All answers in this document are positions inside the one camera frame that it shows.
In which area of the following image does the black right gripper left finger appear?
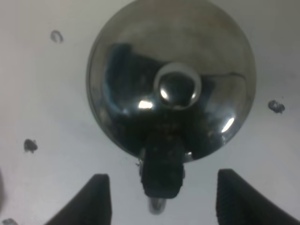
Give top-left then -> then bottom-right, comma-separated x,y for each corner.
47,174 -> 113,225

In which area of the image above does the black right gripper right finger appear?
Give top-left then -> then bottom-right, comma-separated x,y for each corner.
216,169 -> 300,225

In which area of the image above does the stainless steel teapot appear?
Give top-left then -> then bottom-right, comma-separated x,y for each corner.
86,0 -> 256,215

